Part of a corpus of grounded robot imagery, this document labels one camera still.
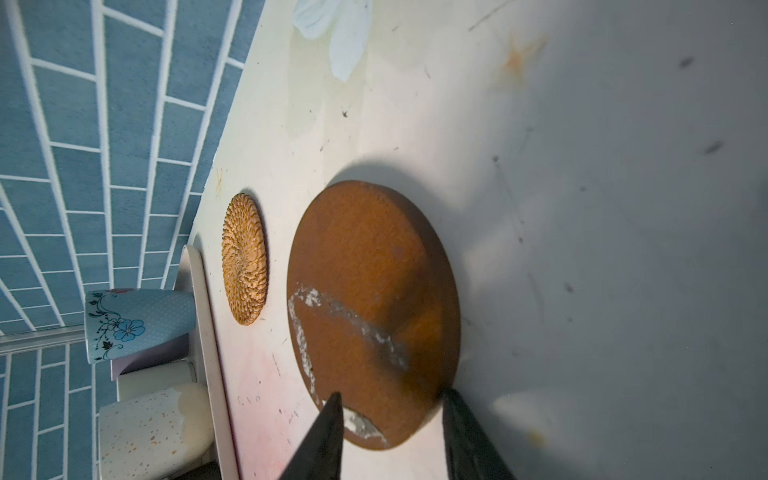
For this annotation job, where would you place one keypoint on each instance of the beige serving tray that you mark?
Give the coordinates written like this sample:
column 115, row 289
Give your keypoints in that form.
column 204, row 355

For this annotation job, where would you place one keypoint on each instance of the dark brown wooden coaster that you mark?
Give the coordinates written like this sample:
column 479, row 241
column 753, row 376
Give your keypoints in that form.
column 373, row 311

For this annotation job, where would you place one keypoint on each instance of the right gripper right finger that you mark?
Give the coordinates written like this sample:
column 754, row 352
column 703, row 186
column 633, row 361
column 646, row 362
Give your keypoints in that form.
column 469, row 452

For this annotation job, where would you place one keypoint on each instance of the light blue floral mug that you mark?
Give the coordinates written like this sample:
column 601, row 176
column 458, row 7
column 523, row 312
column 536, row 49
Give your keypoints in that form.
column 123, row 322

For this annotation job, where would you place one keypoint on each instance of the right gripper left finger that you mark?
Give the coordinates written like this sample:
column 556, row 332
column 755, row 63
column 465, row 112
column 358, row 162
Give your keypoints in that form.
column 319, row 456

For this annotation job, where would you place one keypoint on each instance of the white speckled mug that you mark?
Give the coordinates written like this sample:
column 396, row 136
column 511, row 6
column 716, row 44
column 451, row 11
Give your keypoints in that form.
column 155, row 435

